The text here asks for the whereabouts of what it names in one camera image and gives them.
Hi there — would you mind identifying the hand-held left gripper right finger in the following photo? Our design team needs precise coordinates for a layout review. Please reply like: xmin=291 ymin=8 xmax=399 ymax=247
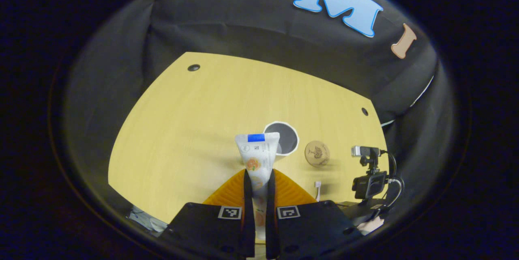
xmin=266 ymin=169 xmax=363 ymax=260

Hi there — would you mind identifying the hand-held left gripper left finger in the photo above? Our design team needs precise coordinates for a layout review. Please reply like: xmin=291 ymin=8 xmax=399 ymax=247
xmin=160 ymin=169 xmax=257 ymax=259

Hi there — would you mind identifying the white toothpaste tube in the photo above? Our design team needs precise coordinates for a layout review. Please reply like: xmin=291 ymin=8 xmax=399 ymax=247
xmin=235 ymin=132 xmax=281 ymax=241

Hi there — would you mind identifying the round wooden coaster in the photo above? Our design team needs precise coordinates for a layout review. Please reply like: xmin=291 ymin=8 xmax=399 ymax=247
xmin=305 ymin=140 xmax=330 ymax=168

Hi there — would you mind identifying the white cup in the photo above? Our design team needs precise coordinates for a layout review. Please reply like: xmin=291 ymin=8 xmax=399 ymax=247
xmin=264 ymin=121 xmax=300 ymax=156

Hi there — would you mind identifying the light wooden desktop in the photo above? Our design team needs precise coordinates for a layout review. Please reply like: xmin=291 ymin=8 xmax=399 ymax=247
xmin=107 ymin=52 xmax=389 ymax=248

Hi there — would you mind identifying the pale crumpled plastic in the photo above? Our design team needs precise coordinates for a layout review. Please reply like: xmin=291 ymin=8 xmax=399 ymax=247
xmin=129 ymin=206 xmax=167 ymax=233

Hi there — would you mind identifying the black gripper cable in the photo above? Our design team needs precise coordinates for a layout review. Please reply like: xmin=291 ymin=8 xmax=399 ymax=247
xmin=379 ymin=150 xmax=405 ymax=212

